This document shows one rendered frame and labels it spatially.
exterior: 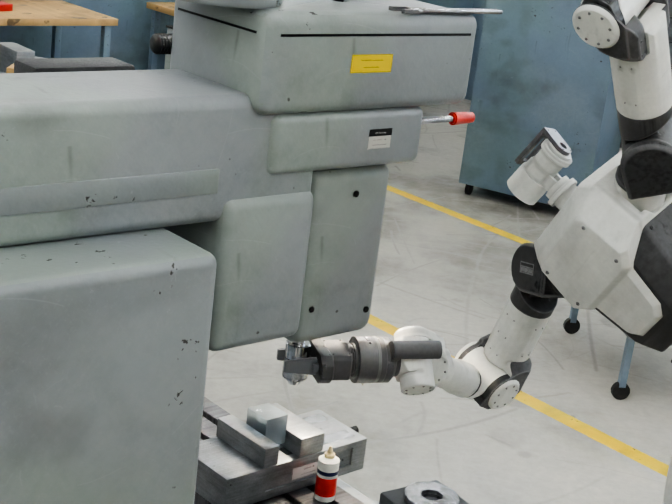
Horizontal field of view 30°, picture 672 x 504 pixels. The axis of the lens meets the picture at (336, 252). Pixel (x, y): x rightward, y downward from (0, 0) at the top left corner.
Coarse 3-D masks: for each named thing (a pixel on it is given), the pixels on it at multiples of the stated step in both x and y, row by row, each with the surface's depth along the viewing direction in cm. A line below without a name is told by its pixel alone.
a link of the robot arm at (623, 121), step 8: (624, 120) 200; (632, 120) 198; (640, 120) 198; (648, 120) 197; (656, 120) 197; (664, 120) 198; (624, 128) 201; (632, 128) 200; (640, 128) 199; (648, 128) 198; (656, 128) 198; (664, 128) 203; (624, 136) 203; (632, 136) 201; (640, 136) 200; (648, 136) 200; (656, 136) 201; (664, 136) 201; (624, 144) 204
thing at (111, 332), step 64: (0, 256) 168; (64, 256) 171; (128, 256) 175; (192, 256) 178; (0, 320) 160; (64, 320) 166; (128, 320) 173; (192, 320) 181; (0, 384) 162; (64, 384) 169; (128, 384) 176; (192, 384) 184; (0, 448) 166; (64, 448) 173; (128, 448) 180; (192, 448) 188
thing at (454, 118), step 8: (456, 112) 223; (464, 112) 225; (472, 112) 226; (424, 120) 218; (432, 120) 219; (440, 120) 220; (448, 120) 222; (456, 120) 223; (464, 120) 224; (472, 120) 226
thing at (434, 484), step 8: (432, 480) 211; (400, 488) 207; (408, 488) 204; (416, 488) 205; (424, 488) 205; (432, 488) 205; (440, 488) 206; (448, 488) 206; (384, 496) 204; (392, 496) 204; (400, 496) 204; (408, 496) 202; (416, 496) 202; (424, 496) 205; (432, 496) 205; (440, 496) 204; (448, 496) 203; (456, 496) 204
